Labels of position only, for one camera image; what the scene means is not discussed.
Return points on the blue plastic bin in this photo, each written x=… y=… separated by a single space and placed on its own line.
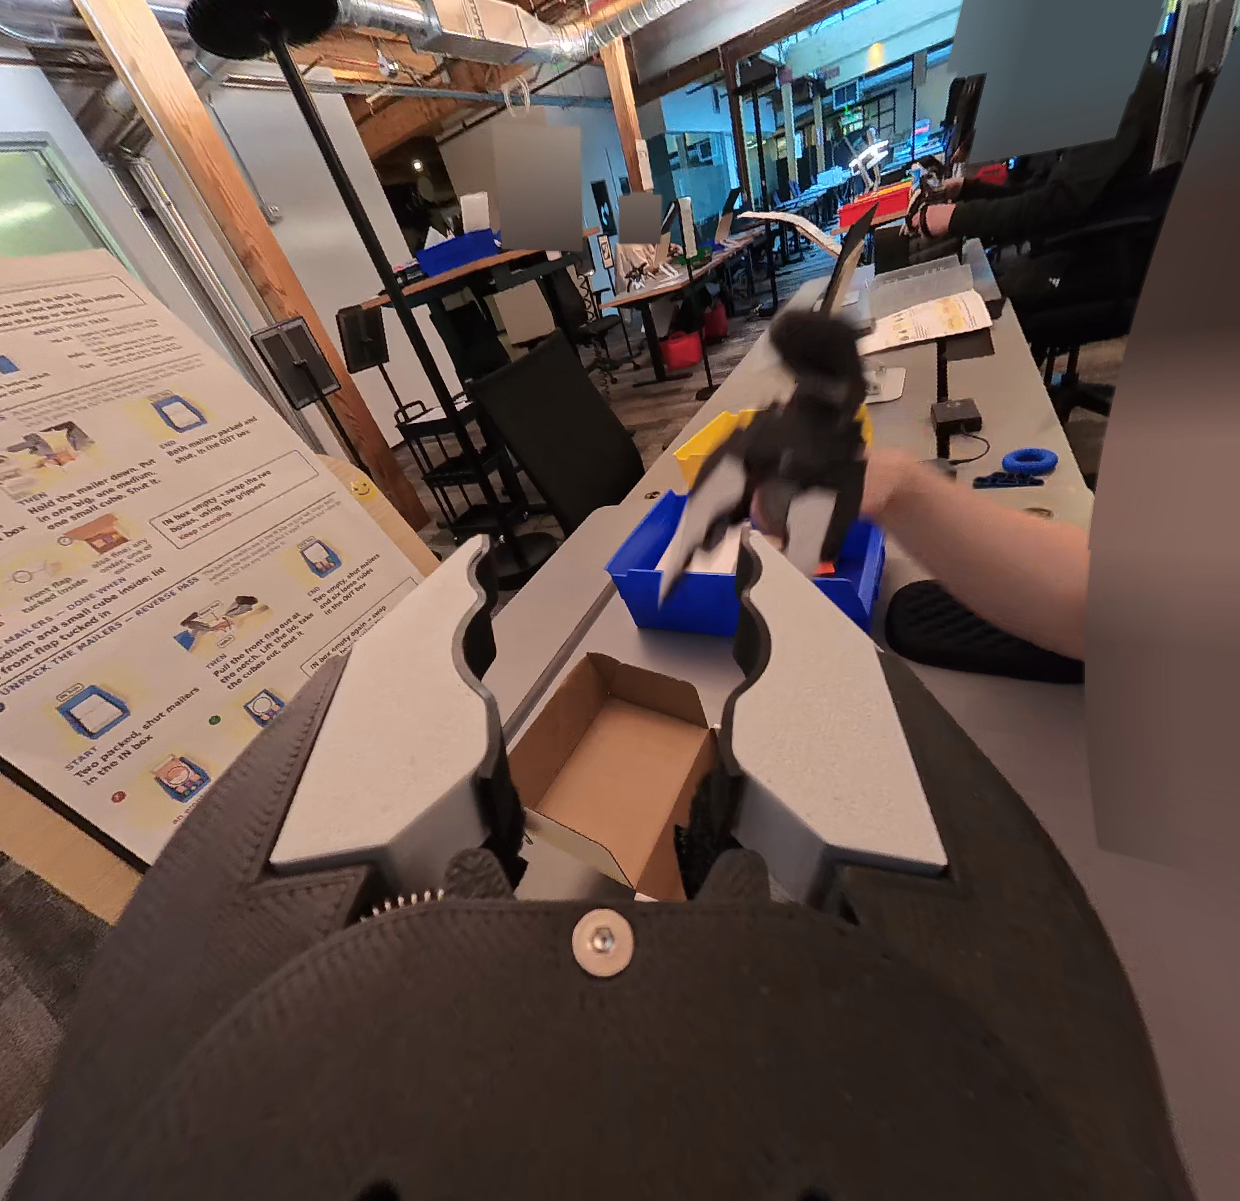
x=460 y=251
x=679 y=600

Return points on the black mesh wrist pad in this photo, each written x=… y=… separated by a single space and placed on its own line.
x=969 y=639

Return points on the black utility cart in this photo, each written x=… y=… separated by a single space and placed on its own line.
x=456 y=479

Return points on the red floor container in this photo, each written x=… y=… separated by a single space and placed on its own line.
x=714 y=320
x=683 y=350

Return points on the yellow smiley sticker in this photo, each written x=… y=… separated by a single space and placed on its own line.
x=359 y=489

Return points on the black square panel stand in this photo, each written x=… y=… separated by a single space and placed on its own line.
x=296 y=363
x=361 y=339

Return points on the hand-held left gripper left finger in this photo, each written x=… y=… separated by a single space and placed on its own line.
x=387 y=735

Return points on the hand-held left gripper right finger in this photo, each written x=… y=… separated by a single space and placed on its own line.
x=833 y=735

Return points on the person's right hand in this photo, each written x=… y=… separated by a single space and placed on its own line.
x=891 y=483

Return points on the black power adapter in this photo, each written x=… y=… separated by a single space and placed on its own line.
x=956 y=413

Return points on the black floor pole stand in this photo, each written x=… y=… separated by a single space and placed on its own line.
x=261 y=14

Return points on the red plastic bin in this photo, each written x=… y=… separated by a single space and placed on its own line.
x=871 y=207

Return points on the blue plastic tool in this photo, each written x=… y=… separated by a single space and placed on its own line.
x=1007 y=480

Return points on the person's right forearm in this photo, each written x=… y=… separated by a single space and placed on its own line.
x=1007 y=560

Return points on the yellow plastic bin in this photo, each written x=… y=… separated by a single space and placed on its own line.
x=703 y=444

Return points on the dark document stand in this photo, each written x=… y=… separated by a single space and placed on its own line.
x=847 y=260

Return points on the silver air duct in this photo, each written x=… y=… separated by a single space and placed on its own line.
x=543 y=28

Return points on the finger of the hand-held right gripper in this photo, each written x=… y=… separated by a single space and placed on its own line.
x=811 y=527
x=703 y=513

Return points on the wooden top desk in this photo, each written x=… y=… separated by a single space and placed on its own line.
x=503 y=269

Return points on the clear plastic container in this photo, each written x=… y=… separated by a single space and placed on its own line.
x=920 y=284

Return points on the white cardboard mailer box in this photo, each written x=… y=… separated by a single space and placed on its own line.
x=620 y=765
x=711 y=563

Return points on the wooden post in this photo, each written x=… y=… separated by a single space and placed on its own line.
x=209 y=211

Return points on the printed paper sheet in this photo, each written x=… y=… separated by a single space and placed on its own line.
x=930 y=323

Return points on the printed instruction sheet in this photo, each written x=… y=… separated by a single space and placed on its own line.
x=146 y=542

